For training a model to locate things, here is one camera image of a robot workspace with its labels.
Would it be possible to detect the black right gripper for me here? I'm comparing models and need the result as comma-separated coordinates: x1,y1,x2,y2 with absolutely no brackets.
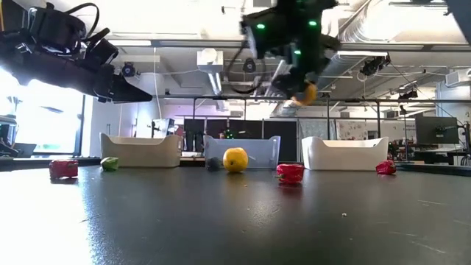
253,35,341,100

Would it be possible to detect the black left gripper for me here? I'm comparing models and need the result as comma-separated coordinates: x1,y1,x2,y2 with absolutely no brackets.
47,54,153,104

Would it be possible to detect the orange toy fruit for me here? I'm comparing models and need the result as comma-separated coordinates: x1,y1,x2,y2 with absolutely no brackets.
293,82,319,107

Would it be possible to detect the red toy pepper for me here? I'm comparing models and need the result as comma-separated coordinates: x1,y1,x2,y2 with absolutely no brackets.
275,163,305,185
49,158,79,180
375,159,397,176

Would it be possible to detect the yellow toy lemon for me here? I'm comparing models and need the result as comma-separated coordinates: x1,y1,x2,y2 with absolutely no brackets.
222,146,249,174

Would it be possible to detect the beige plastic basket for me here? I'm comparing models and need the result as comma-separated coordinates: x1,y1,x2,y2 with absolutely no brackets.
99,132,184,169

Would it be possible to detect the grey-blue plastic basket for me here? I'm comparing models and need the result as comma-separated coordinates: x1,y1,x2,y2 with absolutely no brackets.
202,135,281,170

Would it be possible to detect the white plastic basket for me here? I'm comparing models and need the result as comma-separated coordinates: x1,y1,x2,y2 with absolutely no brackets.
301,135,389,172

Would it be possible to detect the dark computer monitor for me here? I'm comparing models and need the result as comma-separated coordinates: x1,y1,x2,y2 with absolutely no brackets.
414,116,460,145

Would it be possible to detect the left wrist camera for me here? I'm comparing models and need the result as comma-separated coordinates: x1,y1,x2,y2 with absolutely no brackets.
86,36,119,69

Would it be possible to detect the black overhead rig frame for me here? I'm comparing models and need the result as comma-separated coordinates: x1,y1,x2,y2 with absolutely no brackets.
154,94,471,163

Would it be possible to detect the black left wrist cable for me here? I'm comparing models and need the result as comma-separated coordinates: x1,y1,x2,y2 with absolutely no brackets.
64,2,101,40

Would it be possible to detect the silver ceiling duct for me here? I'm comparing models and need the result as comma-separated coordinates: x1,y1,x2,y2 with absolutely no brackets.
319,0,448,89

